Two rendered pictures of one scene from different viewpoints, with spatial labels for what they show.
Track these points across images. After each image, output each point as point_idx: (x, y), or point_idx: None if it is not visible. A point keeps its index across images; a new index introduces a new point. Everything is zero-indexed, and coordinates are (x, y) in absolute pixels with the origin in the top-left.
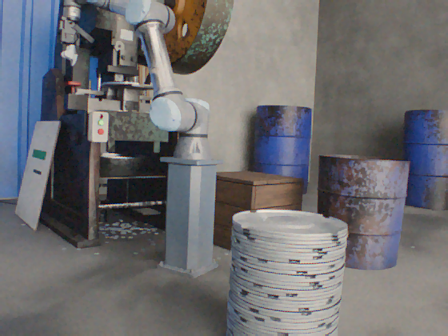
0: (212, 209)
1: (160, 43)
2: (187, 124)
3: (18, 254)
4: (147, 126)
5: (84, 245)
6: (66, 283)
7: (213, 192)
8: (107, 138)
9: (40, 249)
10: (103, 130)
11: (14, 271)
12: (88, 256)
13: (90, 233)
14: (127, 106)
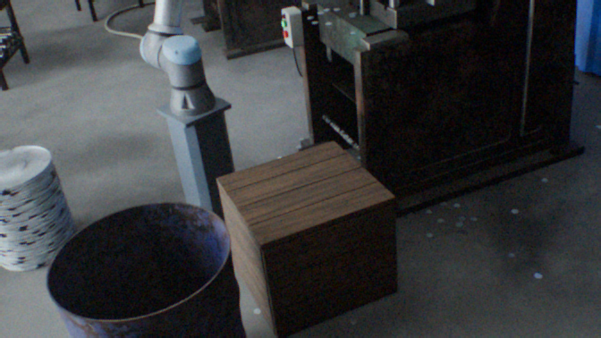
0: (190, 170)
1: None
2: (156, 67)
3: (285, 122)
4: (349, 42)
5: (303, 147)
6: None
7: (186, 152)
8: (324, 42)
9: (302, 128)
10: (289, 34)
11: (239, 128)
12: (273, 155)
13: (310, 139)
14: (349, 4)
